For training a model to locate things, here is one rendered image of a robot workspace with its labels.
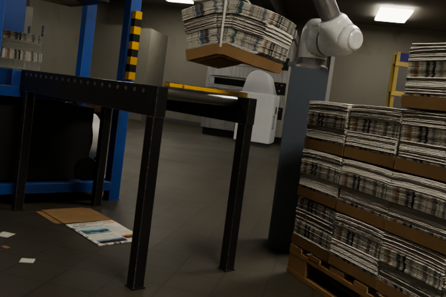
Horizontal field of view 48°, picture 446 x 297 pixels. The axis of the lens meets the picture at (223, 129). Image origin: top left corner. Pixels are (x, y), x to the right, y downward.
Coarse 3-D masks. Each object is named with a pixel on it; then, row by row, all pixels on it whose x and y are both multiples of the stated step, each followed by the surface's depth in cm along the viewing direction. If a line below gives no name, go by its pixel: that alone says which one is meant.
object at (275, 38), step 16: (240, 16) 201; (256, 16) 198; (272, 16) 197; (240, 32) 201; (256, 32) 197; (272, 32) 201; (288, 32) 215; (240, 48) 201; (256, 48) 198; (272, 48) 206; (288, 48) 220
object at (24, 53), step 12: (12, 36) 353; (24, 36) 359; (36, 36) 364; (12, 48) 355; (24, 48) 360; (36, 48) 365; (0, 60) 351; (12, 60) 355; (24, 60) 361; (36, 60) 367
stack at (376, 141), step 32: (320, 128) 228; (352, 128) 209; (384, 128) 193; (416, 128) 179; (320, 160) 226; (352, 160) 206; (416, 160) 177; (320, 192) 224; (352, 192) 205; (384, 192) 188; (416, 192) 175; (320, 224) 223; (352, 224) 203; (416, 224) 174; (352, 256) 201; (384, 256) 186; (416, 256) 173; (320, 288) 218; (352, 288) 200; (416, 288) 172
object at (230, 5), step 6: (222, 0) 205; (234, 0) 202; (216, 6) 206; (222, 6) 205; (228, 6) 203; (216, 12) 206; (222, 12) 204; (228, 12) 203; (222, 18) 205; (228, 18) 204; (228, 24) 204; (228, 30) 204; (222, 36) 205; (216, 42) 206; (222, 42) 205; (222, 54) 205
